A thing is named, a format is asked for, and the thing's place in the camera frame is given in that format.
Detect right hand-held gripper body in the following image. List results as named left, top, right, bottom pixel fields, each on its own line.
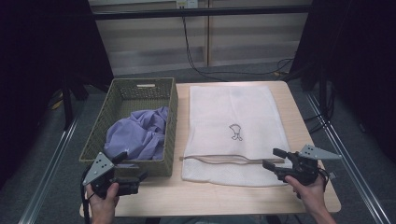
left=277, top=144, right=343, bottom=188

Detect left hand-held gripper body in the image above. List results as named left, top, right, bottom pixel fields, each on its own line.
left=81, top=151, right=141, bottom=200

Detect purple shirt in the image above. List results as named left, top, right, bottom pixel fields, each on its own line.
left=103, top=105, right=170, bottom=161

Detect white mesh laundry bag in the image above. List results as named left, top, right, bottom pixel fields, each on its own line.
left=179, top=85, right=294, bottom=189

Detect green woven basket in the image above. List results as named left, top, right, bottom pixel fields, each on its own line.
left=78, top=77, right=179, bottom=178

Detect person's left hand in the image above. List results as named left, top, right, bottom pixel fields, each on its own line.
left=85, top=181, right=120, bottom=220

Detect person's right hand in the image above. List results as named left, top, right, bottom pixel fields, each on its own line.
left=284, top=174, right=328, bottom=216

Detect black stand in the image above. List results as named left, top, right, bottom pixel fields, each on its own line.
left=318, top=66, right=336, bottom=125
left=60, top=73, right=91, bottom=132

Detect dark curtain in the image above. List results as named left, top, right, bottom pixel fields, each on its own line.
left=0, top=0, right=115, bottom=189
left=290, top=0, right=396, bottom=164

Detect black horizontal bar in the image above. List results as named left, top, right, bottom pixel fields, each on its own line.
left=92, top=5, right=313, bottom=21

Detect right hand-held gripper cable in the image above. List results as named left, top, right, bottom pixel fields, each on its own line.
left=317, top=167, right=332, bottom=191

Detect hand-held gripper cable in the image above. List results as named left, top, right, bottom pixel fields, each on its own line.
left=317, top=167, right=332, bottom=191
left=79, top=169, right=92, bottom=224

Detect left hand-held gripper cable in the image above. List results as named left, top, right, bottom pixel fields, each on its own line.
left=79, top=169, right=92, bottom=224

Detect metal floor rail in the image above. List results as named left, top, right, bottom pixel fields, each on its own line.
left=18, top=116, right=79, bottom=224
left=305, top=92, right=391, bottom=224

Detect black floor cables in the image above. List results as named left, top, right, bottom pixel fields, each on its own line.
left=303, top=90, right=337, bottom=135

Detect long black wall cable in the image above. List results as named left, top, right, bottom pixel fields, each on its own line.
left=181, top=15, right=296, bottom=82

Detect white wall outlet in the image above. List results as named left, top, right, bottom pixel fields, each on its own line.
left=175, top=0, right=200, bottom=9

